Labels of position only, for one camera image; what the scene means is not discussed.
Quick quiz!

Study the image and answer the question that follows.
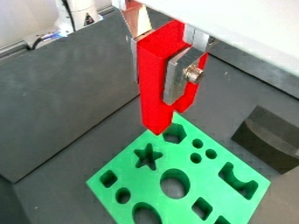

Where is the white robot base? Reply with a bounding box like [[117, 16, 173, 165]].
[[55, 0, 103, 33]]

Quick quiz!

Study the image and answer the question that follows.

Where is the black cable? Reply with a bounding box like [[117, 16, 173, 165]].
[[31, 0, 78, 51]]

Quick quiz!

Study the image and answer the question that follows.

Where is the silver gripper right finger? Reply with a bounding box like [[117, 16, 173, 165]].
[[163, 24, 210, 105]]

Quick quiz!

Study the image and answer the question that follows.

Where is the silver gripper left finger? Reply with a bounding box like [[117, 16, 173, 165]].
[[122, 3, 154, 82]]

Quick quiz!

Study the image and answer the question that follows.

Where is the green shape-sorter block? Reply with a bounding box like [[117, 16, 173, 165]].
[[87, 115, 270, 224]]

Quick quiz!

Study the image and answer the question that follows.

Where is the red double-square peg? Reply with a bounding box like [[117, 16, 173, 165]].
[[137, 20, 209, 135]]

